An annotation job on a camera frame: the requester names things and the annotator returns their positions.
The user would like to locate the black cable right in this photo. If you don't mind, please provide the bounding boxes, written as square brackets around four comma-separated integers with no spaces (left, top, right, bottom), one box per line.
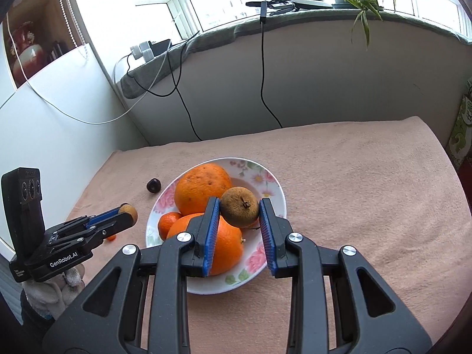
[259,1,284,129]

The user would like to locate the white gloved hand cloth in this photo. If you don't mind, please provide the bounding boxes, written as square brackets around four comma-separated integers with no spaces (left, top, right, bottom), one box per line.
[22,264,85,320]

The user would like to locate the black cable left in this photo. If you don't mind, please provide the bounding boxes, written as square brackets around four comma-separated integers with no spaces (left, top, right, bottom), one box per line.
[125,30,203,142]

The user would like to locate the black cable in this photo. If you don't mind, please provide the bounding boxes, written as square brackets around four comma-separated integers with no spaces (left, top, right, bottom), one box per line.
[125,30,203,142]
[259,1,284,129]

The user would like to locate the small mandarin in bowl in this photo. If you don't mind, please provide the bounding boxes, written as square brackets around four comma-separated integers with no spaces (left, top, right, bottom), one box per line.
[158,212,182,240]

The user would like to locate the white cable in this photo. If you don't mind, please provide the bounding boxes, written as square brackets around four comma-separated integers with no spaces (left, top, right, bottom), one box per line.
[0,17,175,127]

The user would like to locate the red white ornament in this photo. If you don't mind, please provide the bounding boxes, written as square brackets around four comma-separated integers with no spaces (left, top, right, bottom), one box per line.
[10,21,46,86]

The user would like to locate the dark black plum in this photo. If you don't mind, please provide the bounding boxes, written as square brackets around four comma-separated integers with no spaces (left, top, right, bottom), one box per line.
[146,177,162,194]

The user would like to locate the small tan longan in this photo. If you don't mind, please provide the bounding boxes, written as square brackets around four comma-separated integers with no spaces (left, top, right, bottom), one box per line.
[118,203,137,224]

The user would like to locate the white floral bowl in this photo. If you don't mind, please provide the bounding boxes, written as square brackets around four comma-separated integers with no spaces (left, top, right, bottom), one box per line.
[146,158,287,295]

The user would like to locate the green patterned bag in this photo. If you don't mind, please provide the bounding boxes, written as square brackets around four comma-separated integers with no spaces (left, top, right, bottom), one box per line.
[446,78,472,170]

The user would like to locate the black device on sill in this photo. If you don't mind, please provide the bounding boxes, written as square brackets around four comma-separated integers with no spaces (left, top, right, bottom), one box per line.
[245,0,333,15]

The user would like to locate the large rough orange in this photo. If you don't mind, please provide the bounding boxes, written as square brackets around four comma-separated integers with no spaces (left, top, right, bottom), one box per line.
[174,163,232,216]

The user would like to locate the black camera box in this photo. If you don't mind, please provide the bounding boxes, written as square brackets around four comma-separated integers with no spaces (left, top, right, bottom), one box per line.
[1,167,46,262]

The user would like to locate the smooth large orange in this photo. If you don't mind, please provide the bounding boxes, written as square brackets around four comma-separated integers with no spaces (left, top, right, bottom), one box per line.
[166,213,243,276]

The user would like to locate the white power adapter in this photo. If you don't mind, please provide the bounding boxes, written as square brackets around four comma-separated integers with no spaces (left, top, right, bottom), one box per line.
[130,42,154,62]

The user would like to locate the black adapter box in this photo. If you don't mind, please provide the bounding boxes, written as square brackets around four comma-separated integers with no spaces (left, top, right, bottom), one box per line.
[148,39,172,57]

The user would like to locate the brown longan with stem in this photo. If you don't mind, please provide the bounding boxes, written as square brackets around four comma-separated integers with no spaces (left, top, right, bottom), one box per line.
[220,186,259,229]

